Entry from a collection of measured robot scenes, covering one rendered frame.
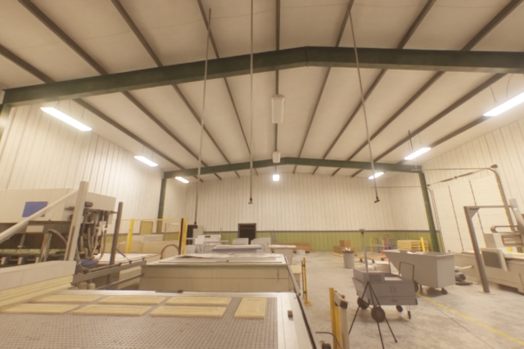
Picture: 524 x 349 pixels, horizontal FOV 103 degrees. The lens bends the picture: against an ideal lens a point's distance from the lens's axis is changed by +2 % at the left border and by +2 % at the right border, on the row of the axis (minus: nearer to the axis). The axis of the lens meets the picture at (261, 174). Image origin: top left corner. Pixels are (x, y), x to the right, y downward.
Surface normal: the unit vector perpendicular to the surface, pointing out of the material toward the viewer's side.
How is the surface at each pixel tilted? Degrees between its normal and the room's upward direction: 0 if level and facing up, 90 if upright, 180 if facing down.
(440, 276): 98
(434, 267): 90
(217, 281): 90
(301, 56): 90
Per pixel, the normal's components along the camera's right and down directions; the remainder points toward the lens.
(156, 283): -0.06, -0.25
